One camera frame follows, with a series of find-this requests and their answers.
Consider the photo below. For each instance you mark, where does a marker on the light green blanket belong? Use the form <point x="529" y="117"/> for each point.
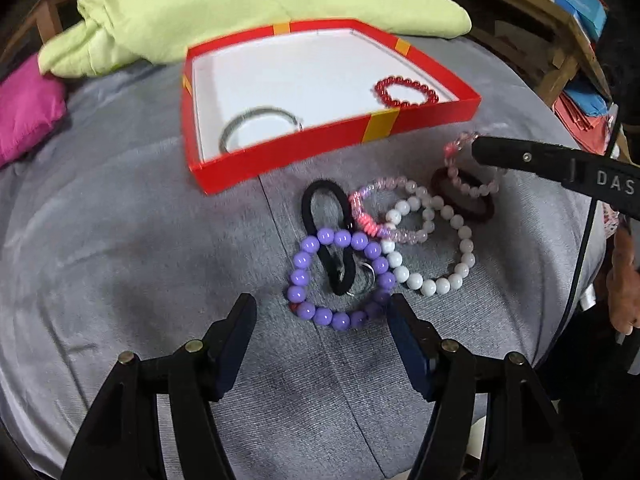
<point x="200" y="5"/>

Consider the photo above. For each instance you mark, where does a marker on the coral bag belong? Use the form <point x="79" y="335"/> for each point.
<point x="585" y="125"/>

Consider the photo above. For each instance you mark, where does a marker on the wooden shelf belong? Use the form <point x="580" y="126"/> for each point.
<point x="550" y="10"/>

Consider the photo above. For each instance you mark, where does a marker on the floral cloth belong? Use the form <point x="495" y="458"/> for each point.
<point x="611" y="220"/>

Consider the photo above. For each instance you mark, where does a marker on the grey metal bangle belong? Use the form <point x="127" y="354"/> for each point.
<point x="227" y="132"/>

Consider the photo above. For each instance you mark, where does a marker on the person's right hand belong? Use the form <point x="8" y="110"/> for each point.
<point x="626" y="285"/>

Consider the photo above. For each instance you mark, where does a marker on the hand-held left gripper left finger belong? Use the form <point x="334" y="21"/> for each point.
<point x="235" y="350"/>

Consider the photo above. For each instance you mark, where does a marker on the red cardboard box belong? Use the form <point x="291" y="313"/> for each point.
<point x="300" y="152"/>

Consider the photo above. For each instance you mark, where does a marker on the magenta pillow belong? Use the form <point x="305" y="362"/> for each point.
<point x="25" y="110"/>

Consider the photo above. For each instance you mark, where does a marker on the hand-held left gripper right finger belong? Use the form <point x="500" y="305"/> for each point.
<point x="407" y="345"/>

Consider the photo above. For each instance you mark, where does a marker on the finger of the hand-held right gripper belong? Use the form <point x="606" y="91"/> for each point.
<point x="510" y="155"/>

